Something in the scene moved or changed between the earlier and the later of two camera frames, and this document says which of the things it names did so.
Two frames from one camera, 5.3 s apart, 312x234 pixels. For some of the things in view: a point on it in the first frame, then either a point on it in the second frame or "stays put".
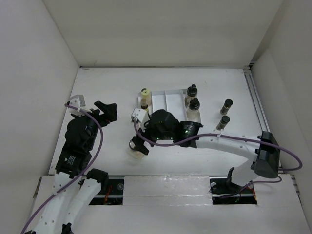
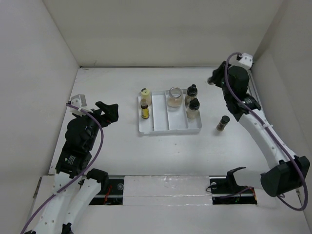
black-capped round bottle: x=192 y=92 stays put
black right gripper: x=139 y=144 → x=217 y=74
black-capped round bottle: x=193 y=114 stays put
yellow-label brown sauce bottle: x=144 y=105 stays put
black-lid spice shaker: x=226 y=107 → x=210 y=81
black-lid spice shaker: x=222 y=125 stays put
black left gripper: x=109 y=111 stays put
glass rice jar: x=133 y=152 → x=174 y=98
